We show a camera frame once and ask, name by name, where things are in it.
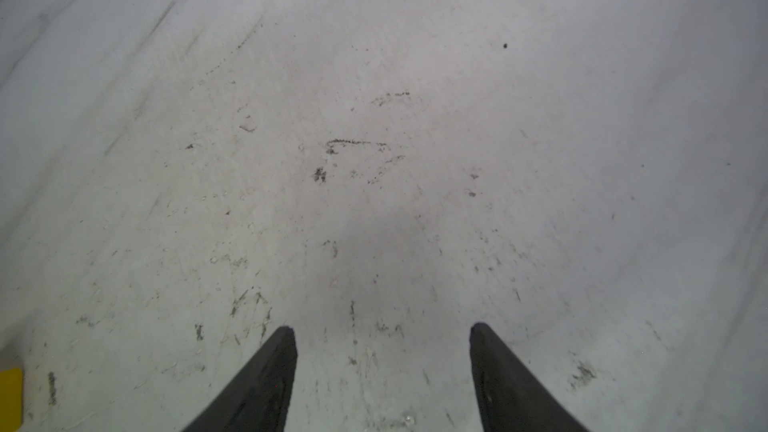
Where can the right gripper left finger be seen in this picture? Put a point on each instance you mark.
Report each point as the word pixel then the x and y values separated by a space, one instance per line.
pixel 258 396

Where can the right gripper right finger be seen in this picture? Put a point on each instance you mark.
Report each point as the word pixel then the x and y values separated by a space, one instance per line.
pixel 509 396

